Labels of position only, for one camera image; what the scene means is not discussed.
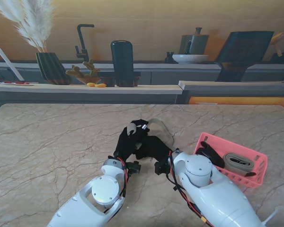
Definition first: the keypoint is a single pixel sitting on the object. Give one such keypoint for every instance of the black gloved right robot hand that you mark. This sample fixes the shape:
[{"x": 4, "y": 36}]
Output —
[{"x": 153, "y": 147}]

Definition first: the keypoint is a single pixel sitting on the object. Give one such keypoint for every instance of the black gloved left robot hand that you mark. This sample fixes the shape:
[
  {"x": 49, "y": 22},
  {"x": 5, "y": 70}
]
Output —
[{"x": 127, "y": 144}]

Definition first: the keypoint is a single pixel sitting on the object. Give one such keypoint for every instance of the beige woven belt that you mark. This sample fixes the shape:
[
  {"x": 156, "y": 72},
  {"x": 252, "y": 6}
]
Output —
[
  {"x": 239, "y": 163},
  {"x": 166, "y": 134}
]

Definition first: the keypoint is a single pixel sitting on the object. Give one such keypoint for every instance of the dark brown woven belt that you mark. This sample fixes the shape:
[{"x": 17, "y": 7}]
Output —
[{"x": 210, "y": 153}]

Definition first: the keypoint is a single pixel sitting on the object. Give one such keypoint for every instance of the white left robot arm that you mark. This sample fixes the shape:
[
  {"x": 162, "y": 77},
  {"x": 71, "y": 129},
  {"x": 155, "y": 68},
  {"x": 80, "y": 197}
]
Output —
[{"x": 101, "y": 189}]

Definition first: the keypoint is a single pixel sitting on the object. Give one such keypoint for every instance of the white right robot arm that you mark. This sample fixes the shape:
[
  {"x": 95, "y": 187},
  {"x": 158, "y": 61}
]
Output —
[{"x": 203, "y": 184}]

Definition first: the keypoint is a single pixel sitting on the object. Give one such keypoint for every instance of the pink plastic storage basket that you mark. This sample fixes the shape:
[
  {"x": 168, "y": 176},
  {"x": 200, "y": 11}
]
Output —
[{"x": 246, "y": 146}]

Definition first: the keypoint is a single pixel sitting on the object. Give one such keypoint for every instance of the yellow lemons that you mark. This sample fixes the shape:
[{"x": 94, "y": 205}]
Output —
[{"x": 97, "y": 84}]

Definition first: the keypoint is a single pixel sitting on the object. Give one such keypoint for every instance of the tall black appliance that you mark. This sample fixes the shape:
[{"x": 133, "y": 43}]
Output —
[{"x": 122, "y": 61}]

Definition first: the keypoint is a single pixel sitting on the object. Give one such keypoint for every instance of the green cactus plant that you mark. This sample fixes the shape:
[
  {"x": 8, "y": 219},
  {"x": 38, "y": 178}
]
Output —
[{"x": 85, "y": 71}]

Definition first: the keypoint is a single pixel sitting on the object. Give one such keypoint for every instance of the small black figurine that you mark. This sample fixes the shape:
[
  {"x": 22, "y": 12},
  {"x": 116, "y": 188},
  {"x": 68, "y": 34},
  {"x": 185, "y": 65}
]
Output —
[{"x": 169, "y": 58}]

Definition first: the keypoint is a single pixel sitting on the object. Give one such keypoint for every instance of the white speckled bowl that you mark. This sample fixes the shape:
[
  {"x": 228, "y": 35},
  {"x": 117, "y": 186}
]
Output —
[{"x": 189, "y": 58}]

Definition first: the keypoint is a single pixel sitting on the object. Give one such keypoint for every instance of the dark ribbed vase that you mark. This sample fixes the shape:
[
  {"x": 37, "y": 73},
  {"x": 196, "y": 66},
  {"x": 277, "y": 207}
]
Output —
[{"x": 52, "y": 68}]

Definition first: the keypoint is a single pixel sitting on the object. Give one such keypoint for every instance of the black kitchen faucet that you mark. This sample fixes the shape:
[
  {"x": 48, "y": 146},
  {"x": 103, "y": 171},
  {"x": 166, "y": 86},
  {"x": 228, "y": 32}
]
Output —
[{"x": 81, "y": 42}]

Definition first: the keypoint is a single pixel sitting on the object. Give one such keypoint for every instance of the grey lidded pot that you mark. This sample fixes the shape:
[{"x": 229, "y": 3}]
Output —
[{"x": 196, "y": 43}]

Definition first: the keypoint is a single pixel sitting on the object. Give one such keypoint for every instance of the plate with red food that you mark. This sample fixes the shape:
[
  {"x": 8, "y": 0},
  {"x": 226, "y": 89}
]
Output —
[{"x": 16, "y": 83}]

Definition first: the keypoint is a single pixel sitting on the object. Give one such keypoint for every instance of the dark angular stand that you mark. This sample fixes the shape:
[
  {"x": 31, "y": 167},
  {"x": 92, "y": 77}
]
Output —
[{"x": 243, "y": 54}]

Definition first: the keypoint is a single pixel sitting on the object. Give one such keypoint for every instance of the white leaning board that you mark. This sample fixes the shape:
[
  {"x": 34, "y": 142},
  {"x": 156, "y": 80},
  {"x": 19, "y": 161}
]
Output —
[{"x": 9, "y": 63}]

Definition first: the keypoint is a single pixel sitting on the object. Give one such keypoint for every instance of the white pampas grass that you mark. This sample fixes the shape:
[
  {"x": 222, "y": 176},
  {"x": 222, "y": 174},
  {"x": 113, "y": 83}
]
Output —
[{"x": 30, "y": 21}]

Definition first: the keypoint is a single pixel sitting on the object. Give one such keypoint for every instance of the small dark container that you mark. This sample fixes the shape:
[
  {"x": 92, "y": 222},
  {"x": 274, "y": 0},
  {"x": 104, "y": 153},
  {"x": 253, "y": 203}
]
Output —
[{"x": 282, "y": 58}]

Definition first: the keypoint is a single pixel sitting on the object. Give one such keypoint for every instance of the yellow wooden utensil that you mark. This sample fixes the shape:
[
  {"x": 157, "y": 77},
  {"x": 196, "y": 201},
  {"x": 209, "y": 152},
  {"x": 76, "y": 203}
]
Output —
[{"x": 275, "y": 39}]

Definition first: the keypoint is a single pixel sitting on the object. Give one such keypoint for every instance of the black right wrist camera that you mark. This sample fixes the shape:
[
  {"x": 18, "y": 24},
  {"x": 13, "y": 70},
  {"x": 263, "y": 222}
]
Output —
[{"x": 162, "y": 167}]

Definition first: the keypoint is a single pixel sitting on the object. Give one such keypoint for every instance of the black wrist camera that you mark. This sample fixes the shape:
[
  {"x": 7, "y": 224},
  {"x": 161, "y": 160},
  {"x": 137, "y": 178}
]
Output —
[
  {"x": 162, "y": 167},
  {"x": 134, "y": 168}
]

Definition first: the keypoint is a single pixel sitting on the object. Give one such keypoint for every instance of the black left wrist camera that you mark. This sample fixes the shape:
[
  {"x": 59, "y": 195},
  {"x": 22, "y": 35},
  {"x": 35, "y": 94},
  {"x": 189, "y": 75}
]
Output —
[{"x": 134, "y": 168}]

